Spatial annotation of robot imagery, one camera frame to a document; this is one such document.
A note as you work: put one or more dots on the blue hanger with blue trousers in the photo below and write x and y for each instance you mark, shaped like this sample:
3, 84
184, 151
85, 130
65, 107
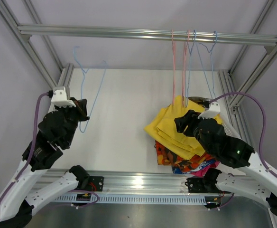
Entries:
190, 52

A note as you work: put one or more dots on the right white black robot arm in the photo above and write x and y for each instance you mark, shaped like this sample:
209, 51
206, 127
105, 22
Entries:
232, 152

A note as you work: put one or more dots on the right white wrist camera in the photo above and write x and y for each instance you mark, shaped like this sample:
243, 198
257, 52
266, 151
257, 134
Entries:
212, 111

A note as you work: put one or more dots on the white plastic basket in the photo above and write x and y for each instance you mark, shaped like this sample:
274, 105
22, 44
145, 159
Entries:
229, 129

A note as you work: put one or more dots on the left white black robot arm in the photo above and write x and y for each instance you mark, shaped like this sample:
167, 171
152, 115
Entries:
18, 203

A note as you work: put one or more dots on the orange camouflage trousers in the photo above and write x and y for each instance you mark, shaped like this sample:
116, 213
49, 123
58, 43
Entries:
165, 157

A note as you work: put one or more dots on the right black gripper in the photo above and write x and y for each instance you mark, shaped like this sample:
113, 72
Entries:
190, 118

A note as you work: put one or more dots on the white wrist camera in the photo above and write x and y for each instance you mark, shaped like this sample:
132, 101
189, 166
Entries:
212, 111
60, 97

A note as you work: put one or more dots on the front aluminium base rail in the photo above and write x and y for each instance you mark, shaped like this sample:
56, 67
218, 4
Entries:
115, 182

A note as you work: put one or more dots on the aluminium frame structure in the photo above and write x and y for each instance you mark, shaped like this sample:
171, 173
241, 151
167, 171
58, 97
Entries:
128, 81

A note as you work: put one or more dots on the green camouflage trousers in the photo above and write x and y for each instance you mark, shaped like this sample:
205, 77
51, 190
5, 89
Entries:
204, 102

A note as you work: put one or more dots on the aluminium hanging rail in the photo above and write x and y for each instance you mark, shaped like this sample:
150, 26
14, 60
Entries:
152, 34

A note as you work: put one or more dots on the pink trousers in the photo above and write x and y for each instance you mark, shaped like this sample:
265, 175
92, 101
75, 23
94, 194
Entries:
202, 172

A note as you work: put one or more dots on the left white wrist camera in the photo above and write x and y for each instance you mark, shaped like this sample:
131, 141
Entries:
60, 97

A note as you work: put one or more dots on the pink hanger with camouflage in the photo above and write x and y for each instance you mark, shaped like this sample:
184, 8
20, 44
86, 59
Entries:
173, 51

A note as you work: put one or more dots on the blue white patterned trousers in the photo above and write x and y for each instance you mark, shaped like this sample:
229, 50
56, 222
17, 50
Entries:
185, 169

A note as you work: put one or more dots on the white slotted cable duct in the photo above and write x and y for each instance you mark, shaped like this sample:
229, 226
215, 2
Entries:
182, 199

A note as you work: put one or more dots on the pink wire hanger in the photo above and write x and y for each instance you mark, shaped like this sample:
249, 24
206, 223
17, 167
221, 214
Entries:
184, 69

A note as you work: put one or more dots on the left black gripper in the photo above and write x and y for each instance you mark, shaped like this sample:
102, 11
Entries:
82, 104

